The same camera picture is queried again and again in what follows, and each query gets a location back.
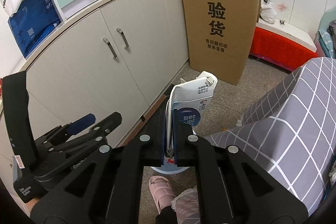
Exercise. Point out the light blue trash bin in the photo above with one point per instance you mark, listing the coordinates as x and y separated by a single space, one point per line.
168 165

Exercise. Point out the pink checkered pants leg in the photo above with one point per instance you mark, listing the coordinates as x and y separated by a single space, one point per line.
186 207

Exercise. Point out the red white storage bench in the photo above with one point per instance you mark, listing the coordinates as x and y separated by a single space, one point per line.
283 45

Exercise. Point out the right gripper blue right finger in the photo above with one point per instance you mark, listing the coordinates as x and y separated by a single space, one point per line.
175 123

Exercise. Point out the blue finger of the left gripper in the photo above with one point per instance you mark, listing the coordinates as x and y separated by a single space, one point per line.
79 125

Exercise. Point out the large brown cardboard box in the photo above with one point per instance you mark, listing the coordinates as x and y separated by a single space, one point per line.
220 34

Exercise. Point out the pink slipper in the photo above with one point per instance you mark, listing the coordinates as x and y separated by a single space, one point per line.
162 192

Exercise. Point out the grey checkered tablecloth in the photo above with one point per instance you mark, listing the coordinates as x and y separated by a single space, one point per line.
290 131

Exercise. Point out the white cabinet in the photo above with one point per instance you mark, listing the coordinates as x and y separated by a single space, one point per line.
114 56

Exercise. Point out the white plastic bag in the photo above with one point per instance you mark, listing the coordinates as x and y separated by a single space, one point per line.
267 12

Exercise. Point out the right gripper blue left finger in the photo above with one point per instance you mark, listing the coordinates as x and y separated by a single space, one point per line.
163 134

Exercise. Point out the blue white carton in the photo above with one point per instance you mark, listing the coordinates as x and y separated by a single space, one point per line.
191 100

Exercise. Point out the blue plaid pillow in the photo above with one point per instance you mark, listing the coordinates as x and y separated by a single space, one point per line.
326 43

